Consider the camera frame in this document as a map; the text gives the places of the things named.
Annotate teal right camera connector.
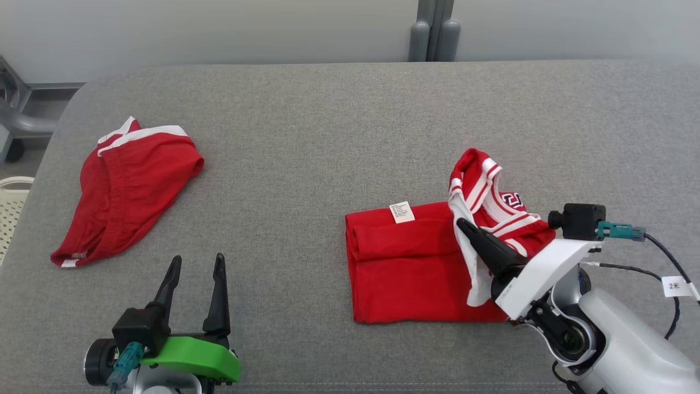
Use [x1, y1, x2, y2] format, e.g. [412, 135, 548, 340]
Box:
[597, 221, 647, 242]

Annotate red shorts with white stripe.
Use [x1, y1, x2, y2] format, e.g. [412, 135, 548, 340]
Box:
[50, 116, 205, 269]

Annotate teal camera connector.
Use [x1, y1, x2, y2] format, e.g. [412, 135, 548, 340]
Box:
[597, 221, 647, 242]
[107, 342, 144, 390]

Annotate thin black right gripper cable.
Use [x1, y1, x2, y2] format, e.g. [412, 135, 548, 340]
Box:
[580, 262, 681, 340]

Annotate grey metal partition post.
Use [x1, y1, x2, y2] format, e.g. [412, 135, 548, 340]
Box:
[407, 0, 461, 62]

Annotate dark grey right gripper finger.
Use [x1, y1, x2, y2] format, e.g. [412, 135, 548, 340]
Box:
[457, 218, 529, 281]

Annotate teal left camera connector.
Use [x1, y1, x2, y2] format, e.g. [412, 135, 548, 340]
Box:
[107, 342, 144, 390]

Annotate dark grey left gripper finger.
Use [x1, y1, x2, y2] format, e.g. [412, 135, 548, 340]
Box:
[147, 255, 182, 323]
[202, 253, 231, 337]

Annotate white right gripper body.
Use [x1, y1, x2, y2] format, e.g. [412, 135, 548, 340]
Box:
[489, 239, 602, 321]

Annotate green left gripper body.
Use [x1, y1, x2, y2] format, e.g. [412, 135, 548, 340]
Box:
[139, 335, 241, 384]

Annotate red white basketball shirt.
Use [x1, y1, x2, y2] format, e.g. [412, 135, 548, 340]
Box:
[345, 148, 557, 325]

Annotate white cable label tag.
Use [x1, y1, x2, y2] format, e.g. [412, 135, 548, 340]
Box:
[662, 275, 695, 299]

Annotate black right camera cable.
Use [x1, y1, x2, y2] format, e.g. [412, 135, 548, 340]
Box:
[643, 233, 700, 307]

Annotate grey metal frame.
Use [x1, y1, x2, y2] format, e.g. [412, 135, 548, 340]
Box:
[0, 55, 85, 164]

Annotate white plastic laundry basket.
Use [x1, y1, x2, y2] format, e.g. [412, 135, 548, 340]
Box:
[0, 176, 34, 266]

